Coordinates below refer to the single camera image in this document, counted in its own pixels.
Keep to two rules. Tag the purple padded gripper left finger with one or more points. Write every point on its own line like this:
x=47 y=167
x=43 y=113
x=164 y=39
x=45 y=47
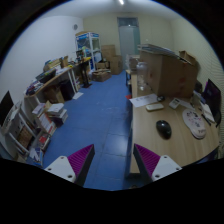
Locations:
x=75 y=167

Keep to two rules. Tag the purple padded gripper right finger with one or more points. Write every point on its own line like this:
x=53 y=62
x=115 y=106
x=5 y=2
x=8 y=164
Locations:
x=152 y=166

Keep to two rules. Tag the black computer mouse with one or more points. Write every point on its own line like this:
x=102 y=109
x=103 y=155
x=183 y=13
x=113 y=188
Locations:
x=164 y=129

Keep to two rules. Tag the white oval mouse pad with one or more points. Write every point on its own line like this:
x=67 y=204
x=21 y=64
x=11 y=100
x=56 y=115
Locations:
x=195 y=123

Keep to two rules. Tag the wooden desk right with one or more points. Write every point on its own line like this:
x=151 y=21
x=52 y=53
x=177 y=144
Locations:
x=182 y=146

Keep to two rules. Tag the stack of books floor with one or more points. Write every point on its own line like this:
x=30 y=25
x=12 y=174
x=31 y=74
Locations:
x=50 y=116

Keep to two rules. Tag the white remote control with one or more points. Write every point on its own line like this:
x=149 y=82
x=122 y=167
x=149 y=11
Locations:
x=154 y=107

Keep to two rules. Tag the white shelf unit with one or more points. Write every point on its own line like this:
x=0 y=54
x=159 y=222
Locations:
x=16 y=133

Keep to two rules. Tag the white paper sheet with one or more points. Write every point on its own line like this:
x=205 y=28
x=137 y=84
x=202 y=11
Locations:
x=143 y=100

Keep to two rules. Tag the small white calculator device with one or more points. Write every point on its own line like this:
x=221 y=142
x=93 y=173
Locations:
x=174 y=103

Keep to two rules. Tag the long wooden desk left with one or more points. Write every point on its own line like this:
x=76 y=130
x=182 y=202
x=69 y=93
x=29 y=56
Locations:
x=67 y=79

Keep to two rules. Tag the large cardboard box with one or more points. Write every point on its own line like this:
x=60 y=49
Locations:
x=169 y=76

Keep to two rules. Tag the dark laptop screen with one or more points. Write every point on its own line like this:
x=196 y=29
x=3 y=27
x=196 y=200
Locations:
x=212 y=96

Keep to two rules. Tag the black monitor left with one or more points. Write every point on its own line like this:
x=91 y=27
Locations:
x=5 y=106

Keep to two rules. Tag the cardboard box on floor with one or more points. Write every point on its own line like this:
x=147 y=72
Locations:
x=101 y=76

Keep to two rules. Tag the clear plastic jar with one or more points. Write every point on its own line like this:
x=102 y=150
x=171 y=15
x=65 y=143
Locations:
x=142 y=71

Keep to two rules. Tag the stacked cardboard boxes back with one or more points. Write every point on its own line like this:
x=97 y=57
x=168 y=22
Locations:
x=115 y=61

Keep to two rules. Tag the blue white display cabinet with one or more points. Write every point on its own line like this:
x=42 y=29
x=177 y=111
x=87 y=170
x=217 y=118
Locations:
x=89 y=42

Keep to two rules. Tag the grey door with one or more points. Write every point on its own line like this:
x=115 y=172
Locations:
x=129 y=37

